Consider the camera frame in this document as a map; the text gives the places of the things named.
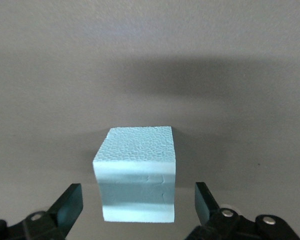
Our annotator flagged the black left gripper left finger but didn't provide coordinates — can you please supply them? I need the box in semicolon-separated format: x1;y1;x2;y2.
0;183;84;240

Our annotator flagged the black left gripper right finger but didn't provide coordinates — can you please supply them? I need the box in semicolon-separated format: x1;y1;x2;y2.
184;181;300;240

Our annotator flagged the light blue foam block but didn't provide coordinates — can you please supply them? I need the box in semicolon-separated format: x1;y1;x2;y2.
92;125;177;223

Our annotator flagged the dark grey table mat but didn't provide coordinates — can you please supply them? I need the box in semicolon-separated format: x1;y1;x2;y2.
0;0;300;240

